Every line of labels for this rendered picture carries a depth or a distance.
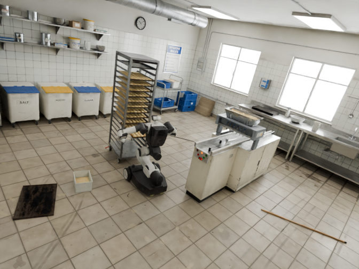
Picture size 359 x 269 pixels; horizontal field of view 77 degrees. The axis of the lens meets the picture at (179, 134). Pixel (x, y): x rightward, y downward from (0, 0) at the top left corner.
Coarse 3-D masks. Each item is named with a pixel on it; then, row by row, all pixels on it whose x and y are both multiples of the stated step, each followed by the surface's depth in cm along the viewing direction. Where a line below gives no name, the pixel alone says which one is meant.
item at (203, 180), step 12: (204, 144) 337; (216, 144) 346; (228, 144) 355; (192, 156) 334; (216, 156) 315; (228, 156) 343; (192, 168) 337; (204, 168) 321; (216, 168) 330; (228, 168) 361; (192, 180) 341; (204, 180) 325; (216, 180) 348; (192, 192) 345; (204, 192) 333; (216, 192) 374
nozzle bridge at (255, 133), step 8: (216, 120) 377; (224, 120) 377; (232, 120) 360; (232, 128) 366; (248, 128) 340; (256, 128) 345; (264, 128) 354; (248, 136) 346; (256, 136) 340; (256, 144) 354
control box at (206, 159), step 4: (196, 148) 322; (196, 152) 323; (200, 152) 318; (204, 152) 313; (196, 156) 324; (200, 156) 319; (204, 156) 314; (208, 156) 309; (204, 160) 315; (208, 160) 313
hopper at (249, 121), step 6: (228, 108) 375; (234, 108) 385; (228, 114) 367; (234, 114) 358; (240, 114) 348; (246, 114) 370; (252, 114) 365; (240, 120) 355; (246, 120) 346; (252, 120) 337; (258, 120) 343; (252, 126) 347
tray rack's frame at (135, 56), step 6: (126, 54) 344; (132, 54) 364; (138, 54) 383; (144, 60) 339; (150, 60) 344; (156, 60) 350; (114, 72) 384; (114, 78) 388; (114, 84) 393; (114, 90) 397; (108, 144) 432; (114, 144) 430; (126, 144) 440; (132, 144) 445; (114, 150) 410; (126, 150) 418; (132, 150) 423; (126, 156) 397; (132, 156) 402
